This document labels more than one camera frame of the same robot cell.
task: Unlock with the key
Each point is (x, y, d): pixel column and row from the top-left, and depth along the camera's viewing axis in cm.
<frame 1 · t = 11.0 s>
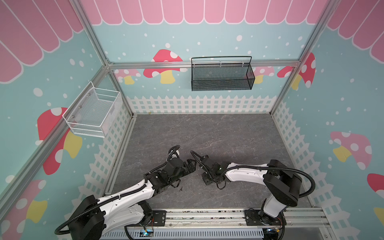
left hand: (191, 167, 82), fingers open
right hand: (204, 177, 88), fingers open
small dark debris piece: (181, 189, 85), on the table

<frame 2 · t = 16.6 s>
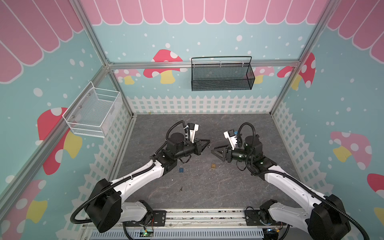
left hand: (209, 144, 73), fingers closed
right hand: (213, 150, 73), fingers open
the named things where they were.

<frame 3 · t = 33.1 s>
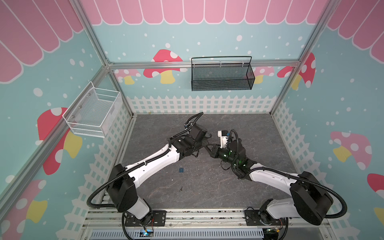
left hand: (205, 141, 80), fingers closed
right hand: (203, 145, 78), fingers closed
the named things where they were.

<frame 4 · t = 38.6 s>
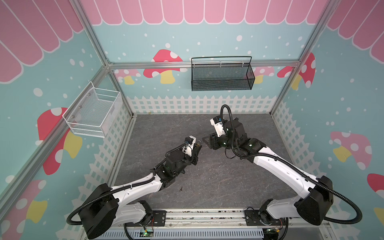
left hand: (199, 147, 78), fingers closed
right hand: (205, 137, 74), fingers open
the named things where they were.

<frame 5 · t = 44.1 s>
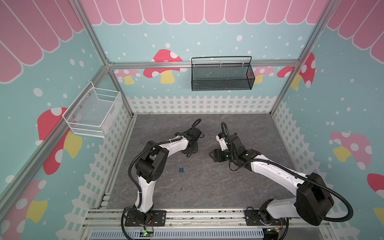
left hand: (191, 151, 99), fingers open
right hand: (213, 152, 84), fingers open
the named things where they were.

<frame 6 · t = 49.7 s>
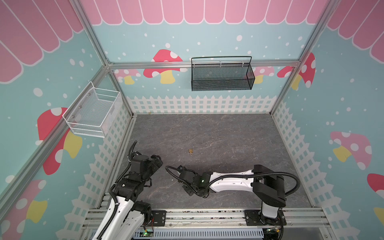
left hand: (155, 164, 79), fingers open
right hand: (186, 183, 83), fingers closed
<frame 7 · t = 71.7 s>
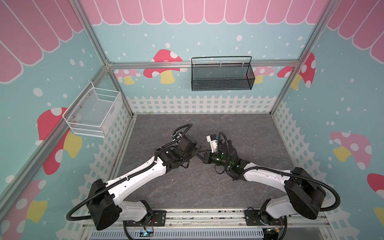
left hand: (195, 151, 78), fingers closed
right hand: (194, 152, 77), fingers closed
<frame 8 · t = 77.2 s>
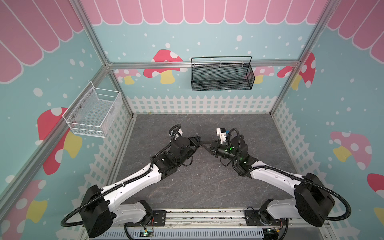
left hand: (201, 141, 75), fingers closed
right hand: (199, 143, 72), fingers closed
